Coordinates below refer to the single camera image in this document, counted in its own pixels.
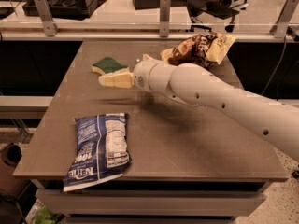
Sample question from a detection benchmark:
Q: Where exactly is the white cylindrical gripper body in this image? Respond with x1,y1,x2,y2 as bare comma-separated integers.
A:
133,59,176,93

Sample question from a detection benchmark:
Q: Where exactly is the green and yellow sponge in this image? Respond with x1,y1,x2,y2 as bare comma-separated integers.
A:
92,57,129,75

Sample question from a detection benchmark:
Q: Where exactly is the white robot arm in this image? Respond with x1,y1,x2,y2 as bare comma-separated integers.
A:
99,58,299,161

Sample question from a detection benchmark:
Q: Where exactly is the brown yellow snack bag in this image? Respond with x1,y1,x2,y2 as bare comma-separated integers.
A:
161,32,236,69

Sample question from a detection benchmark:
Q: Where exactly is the black office chair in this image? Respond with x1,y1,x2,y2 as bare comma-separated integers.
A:
186,0,283,34

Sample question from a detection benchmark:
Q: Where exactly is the blue chip bag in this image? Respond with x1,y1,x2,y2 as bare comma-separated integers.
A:
63,113,132,192

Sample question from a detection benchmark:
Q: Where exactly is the black equipment case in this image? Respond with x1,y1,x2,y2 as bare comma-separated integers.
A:
21,0,107,21

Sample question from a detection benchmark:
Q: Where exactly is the brown bin at left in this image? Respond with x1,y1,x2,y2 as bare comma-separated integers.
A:
0,143,29,197

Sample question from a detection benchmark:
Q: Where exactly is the green item under table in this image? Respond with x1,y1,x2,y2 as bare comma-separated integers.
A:
30,206,64,224

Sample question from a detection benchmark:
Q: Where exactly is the middle metal bracket post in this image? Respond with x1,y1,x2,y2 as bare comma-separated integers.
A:
159,0,171,37

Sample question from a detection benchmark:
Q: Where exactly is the metal bracket post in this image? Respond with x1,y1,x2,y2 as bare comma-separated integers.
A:
159,0,171,37
270,0,299,38
34,0,58,37

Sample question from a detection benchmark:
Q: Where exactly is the left metal bracket post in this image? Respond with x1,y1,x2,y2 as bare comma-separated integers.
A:
34,0,58,37

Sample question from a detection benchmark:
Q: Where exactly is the right metal bracket post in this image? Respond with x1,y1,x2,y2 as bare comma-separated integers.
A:
270,0,299,38

